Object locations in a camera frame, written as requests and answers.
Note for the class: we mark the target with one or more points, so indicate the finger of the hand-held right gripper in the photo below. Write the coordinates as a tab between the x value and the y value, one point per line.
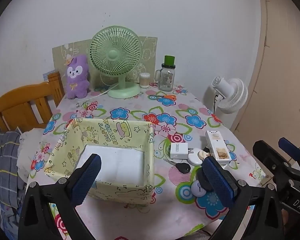
267	155
292	150

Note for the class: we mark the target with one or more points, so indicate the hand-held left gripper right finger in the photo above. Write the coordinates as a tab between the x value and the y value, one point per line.
220	182

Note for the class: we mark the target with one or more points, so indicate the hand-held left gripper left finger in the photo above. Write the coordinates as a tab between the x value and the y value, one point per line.
86	177

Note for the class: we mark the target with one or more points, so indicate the small black object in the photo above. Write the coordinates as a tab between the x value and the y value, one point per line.
202	177

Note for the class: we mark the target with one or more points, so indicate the white round ball object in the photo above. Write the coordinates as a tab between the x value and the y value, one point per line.
197	190

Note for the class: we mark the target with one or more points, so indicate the round cream bear case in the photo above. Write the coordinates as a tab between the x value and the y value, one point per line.
195	158

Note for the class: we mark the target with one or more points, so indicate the black key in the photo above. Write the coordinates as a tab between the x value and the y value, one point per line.
183	167

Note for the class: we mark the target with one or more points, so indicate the white rectangular device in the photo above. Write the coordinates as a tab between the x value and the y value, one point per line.
216	142

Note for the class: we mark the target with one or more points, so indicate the white charger adapter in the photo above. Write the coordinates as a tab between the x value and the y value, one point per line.
178	151

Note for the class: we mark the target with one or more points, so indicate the yellow printed storage box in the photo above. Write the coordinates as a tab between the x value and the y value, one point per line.
110	130

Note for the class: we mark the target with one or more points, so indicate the white cloth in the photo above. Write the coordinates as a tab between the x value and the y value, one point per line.
32	142

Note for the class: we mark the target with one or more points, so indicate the white floor fan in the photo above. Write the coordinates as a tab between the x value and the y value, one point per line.
232	95

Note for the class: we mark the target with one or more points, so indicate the blue plaid blanket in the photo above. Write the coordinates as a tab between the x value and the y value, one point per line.
5	160

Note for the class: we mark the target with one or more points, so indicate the floral tablecloth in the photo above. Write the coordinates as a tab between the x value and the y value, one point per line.
140	110

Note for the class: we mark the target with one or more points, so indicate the beige door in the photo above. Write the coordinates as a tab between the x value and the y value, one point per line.
282	55

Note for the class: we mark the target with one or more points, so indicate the purple plush toy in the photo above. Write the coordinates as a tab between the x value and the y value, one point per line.
77	80

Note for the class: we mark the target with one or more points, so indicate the wooden bed headboard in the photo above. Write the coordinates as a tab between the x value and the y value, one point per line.
15	100

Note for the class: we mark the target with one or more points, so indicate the blue paper sheet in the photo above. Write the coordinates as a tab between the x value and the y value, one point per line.
46	75

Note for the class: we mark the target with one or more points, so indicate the cotton swab jar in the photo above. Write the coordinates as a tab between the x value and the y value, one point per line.
144	81

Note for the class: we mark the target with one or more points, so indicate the glass jar mug green lid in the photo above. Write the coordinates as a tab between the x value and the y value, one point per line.
166	80

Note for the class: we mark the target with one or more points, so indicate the green desk fan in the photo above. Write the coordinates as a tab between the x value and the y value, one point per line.
112	55

